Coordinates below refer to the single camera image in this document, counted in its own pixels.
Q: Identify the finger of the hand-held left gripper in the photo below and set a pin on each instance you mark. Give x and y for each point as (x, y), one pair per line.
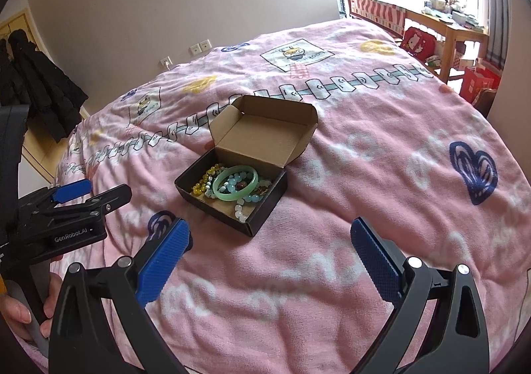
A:
(72, 191)
(112, 196)

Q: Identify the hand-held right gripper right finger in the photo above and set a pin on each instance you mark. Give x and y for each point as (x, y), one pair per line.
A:
(377, 266)

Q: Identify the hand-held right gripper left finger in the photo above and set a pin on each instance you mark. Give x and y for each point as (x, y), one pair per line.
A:
(161, 266)

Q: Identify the green jade bangle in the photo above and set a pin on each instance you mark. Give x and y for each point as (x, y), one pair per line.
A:
(220, 191)

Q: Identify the black cardboard box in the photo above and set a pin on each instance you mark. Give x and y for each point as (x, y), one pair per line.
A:
(265, 137)

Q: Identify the person's left hand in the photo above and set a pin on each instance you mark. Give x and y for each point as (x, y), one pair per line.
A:
(16, 311)

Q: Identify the pink printed blanket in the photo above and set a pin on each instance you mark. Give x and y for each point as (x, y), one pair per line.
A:
(332, 191)

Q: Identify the black hanging jacket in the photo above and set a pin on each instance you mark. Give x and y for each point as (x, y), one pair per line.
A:
(45, 87)
(12, 79)

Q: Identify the red gift bag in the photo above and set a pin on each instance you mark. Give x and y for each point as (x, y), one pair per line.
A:
(477, 83)

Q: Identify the red cat cushion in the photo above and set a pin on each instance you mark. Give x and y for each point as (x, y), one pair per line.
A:
(419, 44)

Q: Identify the wooden desk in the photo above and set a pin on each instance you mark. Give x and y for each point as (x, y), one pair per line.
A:
(452, 31)

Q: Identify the red white patterned cloth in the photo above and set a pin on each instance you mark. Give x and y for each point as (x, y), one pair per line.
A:
(377, 12)

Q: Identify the pile of desk clutter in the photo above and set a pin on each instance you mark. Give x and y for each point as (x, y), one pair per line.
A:
(452, 10)

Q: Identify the grey striped curtain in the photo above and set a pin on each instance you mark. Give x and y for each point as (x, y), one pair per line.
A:
(498, 25)

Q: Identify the white wall socket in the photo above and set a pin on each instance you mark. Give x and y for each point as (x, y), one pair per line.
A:
(205, 45)
(195, 50)
(166, 62)

